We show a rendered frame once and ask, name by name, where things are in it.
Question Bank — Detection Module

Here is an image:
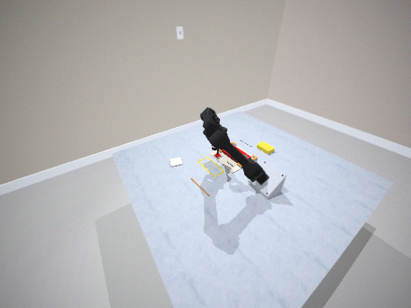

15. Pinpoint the yellow rectangular block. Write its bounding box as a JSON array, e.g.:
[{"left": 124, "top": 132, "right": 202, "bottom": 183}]
[{"left": 257, "top": 141, "right": 275, "bottom": 155}]

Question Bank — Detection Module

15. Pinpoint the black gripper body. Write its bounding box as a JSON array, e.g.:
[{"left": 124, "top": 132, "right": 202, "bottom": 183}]
[{"left": 203, "top": 127, "right": 221, "bottom": 137}]

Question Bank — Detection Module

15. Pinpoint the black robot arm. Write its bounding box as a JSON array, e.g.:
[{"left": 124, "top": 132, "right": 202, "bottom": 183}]
[{"left": 200, "top": 107, "right": 269, "bottom": 185}]

